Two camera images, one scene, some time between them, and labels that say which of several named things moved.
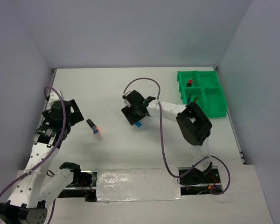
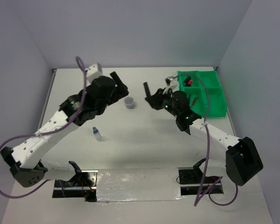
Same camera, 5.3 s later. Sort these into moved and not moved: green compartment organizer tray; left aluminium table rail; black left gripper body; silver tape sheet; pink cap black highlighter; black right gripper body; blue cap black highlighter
Moved: blue cap black highlighter; black right gripper body; black left gripper body
Not moved: left aluminium table rail; pink cap black highlighter; silver tape sheet; green compartment organizer tray
